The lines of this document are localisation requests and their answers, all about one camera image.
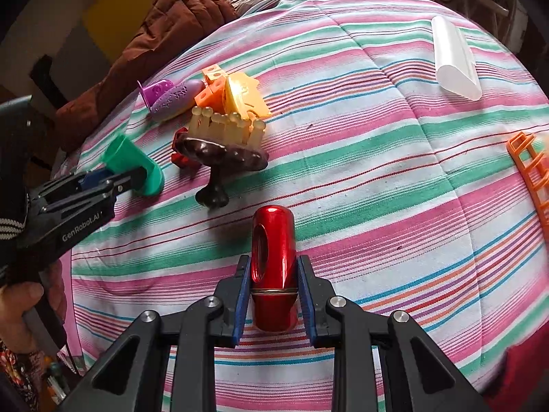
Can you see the cream plastic pegs toy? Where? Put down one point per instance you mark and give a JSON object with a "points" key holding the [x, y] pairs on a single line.
{"points": [[227, 124]]}

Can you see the striped blanket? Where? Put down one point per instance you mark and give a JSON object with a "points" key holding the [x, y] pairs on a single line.
{"points": [[343, 180]]}

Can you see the brown quilted blanket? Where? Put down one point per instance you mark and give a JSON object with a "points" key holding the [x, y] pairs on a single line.
{"points": [[171, 30]]}

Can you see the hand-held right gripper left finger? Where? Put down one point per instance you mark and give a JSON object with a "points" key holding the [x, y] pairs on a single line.
{"points": [[241, 298]]}

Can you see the orange plastic basket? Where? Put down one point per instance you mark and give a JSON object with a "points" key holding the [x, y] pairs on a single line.
{"points": [[532, 171]]}

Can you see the small red plastic toy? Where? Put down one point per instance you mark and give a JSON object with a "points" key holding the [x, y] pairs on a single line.
{"points": [[179, 150]]}

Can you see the yellow plastic toy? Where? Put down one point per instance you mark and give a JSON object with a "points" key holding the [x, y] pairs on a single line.
{"points": [[244, 94]]}

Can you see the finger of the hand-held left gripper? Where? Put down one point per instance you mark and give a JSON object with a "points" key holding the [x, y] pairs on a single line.
{"points": [[109, 182]]}

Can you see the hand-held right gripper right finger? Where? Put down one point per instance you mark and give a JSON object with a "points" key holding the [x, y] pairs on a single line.
{"points": [[306, 296]]}

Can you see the translucent white plastic container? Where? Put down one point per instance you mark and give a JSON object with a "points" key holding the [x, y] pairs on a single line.
{"points": [[454, 58]]}

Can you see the purple plastic toy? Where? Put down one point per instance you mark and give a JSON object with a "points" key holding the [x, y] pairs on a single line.
{"points": [[169, 96]]}

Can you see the person's left hand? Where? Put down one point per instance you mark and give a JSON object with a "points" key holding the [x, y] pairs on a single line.
{"points": [[25, 309]]}

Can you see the orange plastic block toy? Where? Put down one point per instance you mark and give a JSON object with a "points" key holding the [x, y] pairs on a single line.
{"points": [[213, 90]]}

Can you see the red metal cylinder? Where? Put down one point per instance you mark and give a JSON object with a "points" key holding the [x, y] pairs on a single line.
{"points": [[273, 268]]}

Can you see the green plastic cup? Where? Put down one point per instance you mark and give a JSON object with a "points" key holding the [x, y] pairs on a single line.
{"points": [[137, 165]]}

